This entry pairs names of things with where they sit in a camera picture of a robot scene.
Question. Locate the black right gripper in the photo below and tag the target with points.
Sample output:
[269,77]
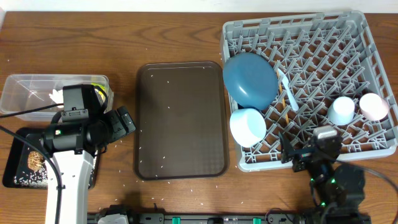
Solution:
[302,155]

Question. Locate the yellow green wrapper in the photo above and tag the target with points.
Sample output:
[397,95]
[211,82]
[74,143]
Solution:
[100,92]

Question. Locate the light blue plastic knife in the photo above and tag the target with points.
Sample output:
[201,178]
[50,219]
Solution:
[285,82]

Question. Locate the brown food scrap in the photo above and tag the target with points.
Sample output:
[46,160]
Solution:
[35,161]

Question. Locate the spilled white rice pile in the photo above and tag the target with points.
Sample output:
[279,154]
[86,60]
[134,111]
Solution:
[25,177]

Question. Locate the dark brown serving tray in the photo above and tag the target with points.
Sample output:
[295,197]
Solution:
[181,121]

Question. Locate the wooden chopstick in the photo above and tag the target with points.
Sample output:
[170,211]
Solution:
[283,99]

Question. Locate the grey dishwasher rack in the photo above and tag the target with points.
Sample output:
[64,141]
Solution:
[324,56]

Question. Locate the pink plastic cup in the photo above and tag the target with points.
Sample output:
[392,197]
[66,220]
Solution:
[373,107]

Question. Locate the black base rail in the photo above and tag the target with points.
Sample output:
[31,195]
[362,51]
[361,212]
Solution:
[122,214]

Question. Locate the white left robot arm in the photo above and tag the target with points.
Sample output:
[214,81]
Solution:
[72,146]

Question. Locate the clear plastic bin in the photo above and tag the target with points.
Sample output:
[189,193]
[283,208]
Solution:
[26,96]

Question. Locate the light blue plastic cup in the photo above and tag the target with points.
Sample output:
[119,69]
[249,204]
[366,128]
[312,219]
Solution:
[341,112]

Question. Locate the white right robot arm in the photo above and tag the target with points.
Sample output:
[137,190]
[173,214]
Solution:
[336,193]

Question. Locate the dark blue plate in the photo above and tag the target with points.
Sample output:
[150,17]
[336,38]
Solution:
[250,80]

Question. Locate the light blue rice bowl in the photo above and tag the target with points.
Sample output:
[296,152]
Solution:
[247,127]

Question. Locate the black tray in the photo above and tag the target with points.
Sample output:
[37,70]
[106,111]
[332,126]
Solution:
[32,134]

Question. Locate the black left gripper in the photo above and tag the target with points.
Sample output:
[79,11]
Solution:
[123,121]

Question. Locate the white tissue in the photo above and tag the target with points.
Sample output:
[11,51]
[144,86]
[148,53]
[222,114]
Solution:
[56,96]

